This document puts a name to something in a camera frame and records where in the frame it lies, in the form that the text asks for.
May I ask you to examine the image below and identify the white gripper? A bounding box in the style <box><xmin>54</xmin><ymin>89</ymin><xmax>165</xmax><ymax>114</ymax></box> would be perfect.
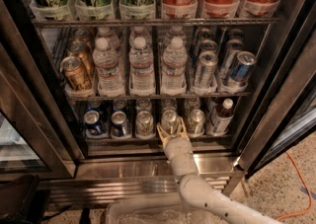
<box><xmin>157</xmin><ymin>117</ymin><xmax>193</xmax><ymax>161</ymax></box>

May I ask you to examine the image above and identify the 7up can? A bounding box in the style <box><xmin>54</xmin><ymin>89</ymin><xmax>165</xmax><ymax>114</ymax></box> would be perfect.
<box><xmin>186</xmin><ymin>109</ymin><xmax>205</xmax><ymax>135</ymax></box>
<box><xmin>135</xmin><ymin>111</ymin><xmax>154</xmax><ymax>139</ymax></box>
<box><xmin>161</xmin><ymin>110</ymin><xmax>179</xmax><ymax>135</ymax></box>

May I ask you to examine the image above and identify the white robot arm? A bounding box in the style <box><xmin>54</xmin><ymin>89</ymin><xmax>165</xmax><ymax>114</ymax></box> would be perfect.
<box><xmin>156</xmin><ymin>118</ymin><xmax>282</xmax><ymax>224</ymax></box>

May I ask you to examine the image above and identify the front right Pepsi can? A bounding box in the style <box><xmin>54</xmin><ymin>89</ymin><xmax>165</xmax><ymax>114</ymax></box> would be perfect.
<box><xmin>111</xmin><ymin>112</ymin><xmax>131</xmax><ymax>138</ymax></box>

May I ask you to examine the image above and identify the pepsi can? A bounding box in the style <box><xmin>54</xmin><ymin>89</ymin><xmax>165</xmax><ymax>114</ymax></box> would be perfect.
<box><xmin>84</xmin><ymin>111</ymin><xmax>106</xmax><ymax>136</ymax></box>
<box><xmin>111</xmin><ymin>112</ymin><xmax>131</xmax><ymax>138</ymax></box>

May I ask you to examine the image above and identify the front left Red Bull can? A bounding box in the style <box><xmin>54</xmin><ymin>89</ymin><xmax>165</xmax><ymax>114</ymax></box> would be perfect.
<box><xmin>194</xmin><ymin>51</ymin><xmax>218</xmax><ymax>89</ymax></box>

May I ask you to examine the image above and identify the red bull can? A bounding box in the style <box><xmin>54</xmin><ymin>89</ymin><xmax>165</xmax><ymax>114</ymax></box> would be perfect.
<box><xmin>194</xmin><ymin>51</ymin><xmax>218</xmax><ymax>89</ymax></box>
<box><xmin>226</xmin><ymin>51</ymin><xmax>257</xmax><ymax>88</ymax></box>

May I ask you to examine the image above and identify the front left Pepsi can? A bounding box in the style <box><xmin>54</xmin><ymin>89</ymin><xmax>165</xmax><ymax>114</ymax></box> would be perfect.
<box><xmin>84</xmin><ymin>111</ymin><xmax>106</xmax><ymax>136</ymax></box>

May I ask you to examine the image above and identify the front right Red Bull can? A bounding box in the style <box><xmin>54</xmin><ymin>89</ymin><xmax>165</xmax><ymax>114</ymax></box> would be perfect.
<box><xmin>226</xmin><ymin>51</ymin><xmax>257</xmax><ymax>88</ymax></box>

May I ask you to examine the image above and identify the stainless steel fridge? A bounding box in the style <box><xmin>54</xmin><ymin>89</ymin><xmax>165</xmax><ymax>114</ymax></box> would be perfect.
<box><xmin>0</xmin><ymin>0</ymin><xmax>316</xmax><ymax>208</ymax></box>

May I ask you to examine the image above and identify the open fridge door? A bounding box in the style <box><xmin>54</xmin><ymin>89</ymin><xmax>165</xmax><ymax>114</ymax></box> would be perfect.
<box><xmin>238</xmin><ymin>31</ymin><xmax>316</xmax><ymax>179</ymax></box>

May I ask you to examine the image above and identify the front gold can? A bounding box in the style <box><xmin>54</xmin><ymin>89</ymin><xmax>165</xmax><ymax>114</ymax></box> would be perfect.
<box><xmin>60</xmin><ymin>56</ymin><xmax>92</xmax><ymax>91</ymax></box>

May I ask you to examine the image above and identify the gold can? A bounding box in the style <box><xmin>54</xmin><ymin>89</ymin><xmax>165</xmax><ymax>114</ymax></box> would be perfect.
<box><xmin>67</xmin><ymin>41</ymin><xmax>95</xmax><ymax>77</ymax></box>
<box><xmin>60</xmin><ymin>56</ymin><xmax>92</xmax><ymax>91</ymax></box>

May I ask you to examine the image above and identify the brown bottle white cap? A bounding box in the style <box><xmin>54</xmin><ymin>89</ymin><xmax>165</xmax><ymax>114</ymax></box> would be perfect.
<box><xmin>208</xmin><ymin>99</ymin><xmax>233</xmax><ymax>136</ymax></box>

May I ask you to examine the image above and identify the front middle water bottle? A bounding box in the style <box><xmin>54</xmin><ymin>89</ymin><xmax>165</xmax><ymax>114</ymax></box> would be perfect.
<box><xmin>129</xmin><ymin>37</ymin><xmax>156</xmax><ymax>96</ymax></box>

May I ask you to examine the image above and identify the water bottle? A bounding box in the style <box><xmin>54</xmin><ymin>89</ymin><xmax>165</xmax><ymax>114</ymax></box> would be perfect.
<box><xmin>93</xmin><ymin>37</ymin><xmax>124</xmax><ymax>97</ymax></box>
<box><xmin>161</xmin><ymin>37</ymin><xmax>188</xmax><ymax>96</ymax></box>
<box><xmin>129</xmin><ymin>37</ymin><xmax>156</xmax><ymax>96</ymax></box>

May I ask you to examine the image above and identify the front right water bottle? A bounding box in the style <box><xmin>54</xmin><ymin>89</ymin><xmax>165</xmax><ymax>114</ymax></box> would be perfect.
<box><xmin>161</xmin><ymin>37</ymin><xmax>188</xmax><ymax>96</ymax></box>

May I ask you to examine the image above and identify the front left water bottle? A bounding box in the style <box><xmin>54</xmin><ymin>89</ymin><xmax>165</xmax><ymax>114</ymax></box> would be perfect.
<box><xmin>93</xmin><ymin>37</ymin><xmax>124</xmax><ymax>97</ymax></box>

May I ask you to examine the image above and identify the clear plastic bin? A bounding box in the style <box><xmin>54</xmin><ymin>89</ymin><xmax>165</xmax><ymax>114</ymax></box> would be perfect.
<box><xmin>105</xmin><ymin>192</ymin><xmax>212</xmax><ymax>224</ymax></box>

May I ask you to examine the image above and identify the black object lower left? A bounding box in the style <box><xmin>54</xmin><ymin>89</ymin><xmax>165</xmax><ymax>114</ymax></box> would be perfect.
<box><xmin>0</xmin><ymin>175</ymin><xmax>50</xmax><ymax>224</ymax></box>

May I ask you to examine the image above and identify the orange power cable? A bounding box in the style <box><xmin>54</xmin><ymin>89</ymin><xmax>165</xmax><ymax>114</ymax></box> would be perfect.
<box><xmin>275</xmin><ymin>150</ymin><xmax>314</xmax><ymax>222</ymax></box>

